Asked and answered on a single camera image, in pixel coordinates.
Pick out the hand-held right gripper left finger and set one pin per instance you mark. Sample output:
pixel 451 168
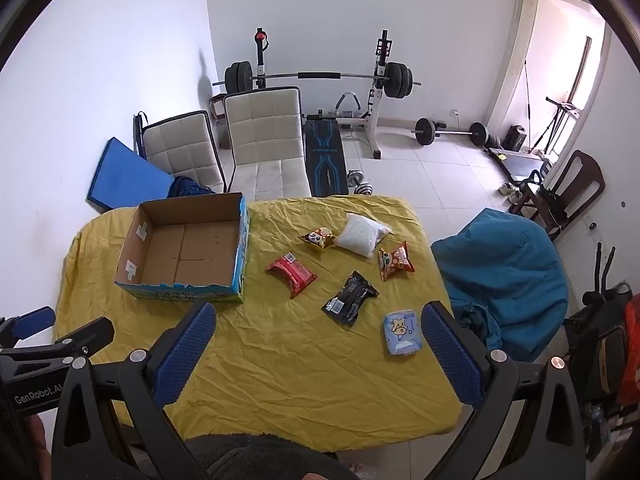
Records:
pixel 185 355

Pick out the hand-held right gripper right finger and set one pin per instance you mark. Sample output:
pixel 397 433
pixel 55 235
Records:
pixel 450 355

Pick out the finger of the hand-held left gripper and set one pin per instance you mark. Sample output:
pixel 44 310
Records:
pixel 85 337
pixel 35 320

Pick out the light blue tissue pack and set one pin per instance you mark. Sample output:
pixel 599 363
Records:
pixel 401 332

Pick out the cardboard box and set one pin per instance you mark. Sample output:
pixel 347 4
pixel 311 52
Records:
pixel 200 250

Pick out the orange snack packet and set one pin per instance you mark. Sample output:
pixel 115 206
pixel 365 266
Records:
pixel 395 262

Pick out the black snack packet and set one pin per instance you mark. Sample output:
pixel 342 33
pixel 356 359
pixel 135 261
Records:
pixel 350 299

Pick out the red snack packet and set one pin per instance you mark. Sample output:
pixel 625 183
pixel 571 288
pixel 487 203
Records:
pixel 291 274

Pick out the white soft bag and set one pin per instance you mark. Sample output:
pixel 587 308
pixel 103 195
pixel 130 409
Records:
pixel 357 235

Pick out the yellow snack packet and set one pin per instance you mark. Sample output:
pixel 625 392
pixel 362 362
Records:
pixel 316 237

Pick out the blue bean bag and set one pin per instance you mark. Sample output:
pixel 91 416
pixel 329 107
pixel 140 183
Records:
pixel 500 270

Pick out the yellow tablecloth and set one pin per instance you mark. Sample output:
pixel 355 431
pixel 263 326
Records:
pixel 300 385

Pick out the clear plastic wrapper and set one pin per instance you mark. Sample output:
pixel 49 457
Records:
pixel 360 471

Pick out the black and red bag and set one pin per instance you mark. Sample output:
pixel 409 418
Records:
pixel 600 360

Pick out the blue folded mat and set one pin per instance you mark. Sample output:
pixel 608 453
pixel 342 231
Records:
pixel 125 175

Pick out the dark blue cloth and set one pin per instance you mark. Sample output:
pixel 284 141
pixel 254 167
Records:
pixel 190 187

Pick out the black exercise machine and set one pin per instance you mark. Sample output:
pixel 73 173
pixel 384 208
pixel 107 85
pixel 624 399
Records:
pixel 605 290

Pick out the white sneaker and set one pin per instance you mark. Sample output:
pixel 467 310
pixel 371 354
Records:
pixel 515 197
pixel 505 188

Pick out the chrome dumbbell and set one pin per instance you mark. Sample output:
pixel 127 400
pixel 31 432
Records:
pixel 364 189
pixel 353 178

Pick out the small white padded chair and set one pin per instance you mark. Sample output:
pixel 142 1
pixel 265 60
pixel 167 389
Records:
pixel 180 145

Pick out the dark wooden chair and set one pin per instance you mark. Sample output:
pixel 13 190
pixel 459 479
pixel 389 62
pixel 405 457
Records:
pixel 575 175

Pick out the short barbell with black plates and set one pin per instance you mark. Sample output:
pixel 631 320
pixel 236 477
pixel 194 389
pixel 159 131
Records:
pixel 452 132

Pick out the black speaker box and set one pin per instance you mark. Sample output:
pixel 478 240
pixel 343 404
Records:
pixel 515 137

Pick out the black weight bench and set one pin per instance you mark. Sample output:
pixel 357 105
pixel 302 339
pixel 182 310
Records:
pixel 325 155

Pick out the large white padded chair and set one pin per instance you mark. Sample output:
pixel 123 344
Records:
pixel 262 130

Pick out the brown wooden stool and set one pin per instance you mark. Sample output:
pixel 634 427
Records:
pixel 219 110

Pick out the black tripod stand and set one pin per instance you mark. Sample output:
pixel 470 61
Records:
pixel 562 110

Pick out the grey curved bar attachment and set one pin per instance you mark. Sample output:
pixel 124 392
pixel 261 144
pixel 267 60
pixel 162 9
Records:
pixel 347 105

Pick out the white squat rack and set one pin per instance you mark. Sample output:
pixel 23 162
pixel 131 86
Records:
pixel 380 85

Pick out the long barbell with black plates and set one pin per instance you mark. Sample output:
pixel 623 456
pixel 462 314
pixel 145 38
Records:
pixel 320 76

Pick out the white door frame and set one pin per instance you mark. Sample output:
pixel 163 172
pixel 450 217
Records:
pixel 505 75

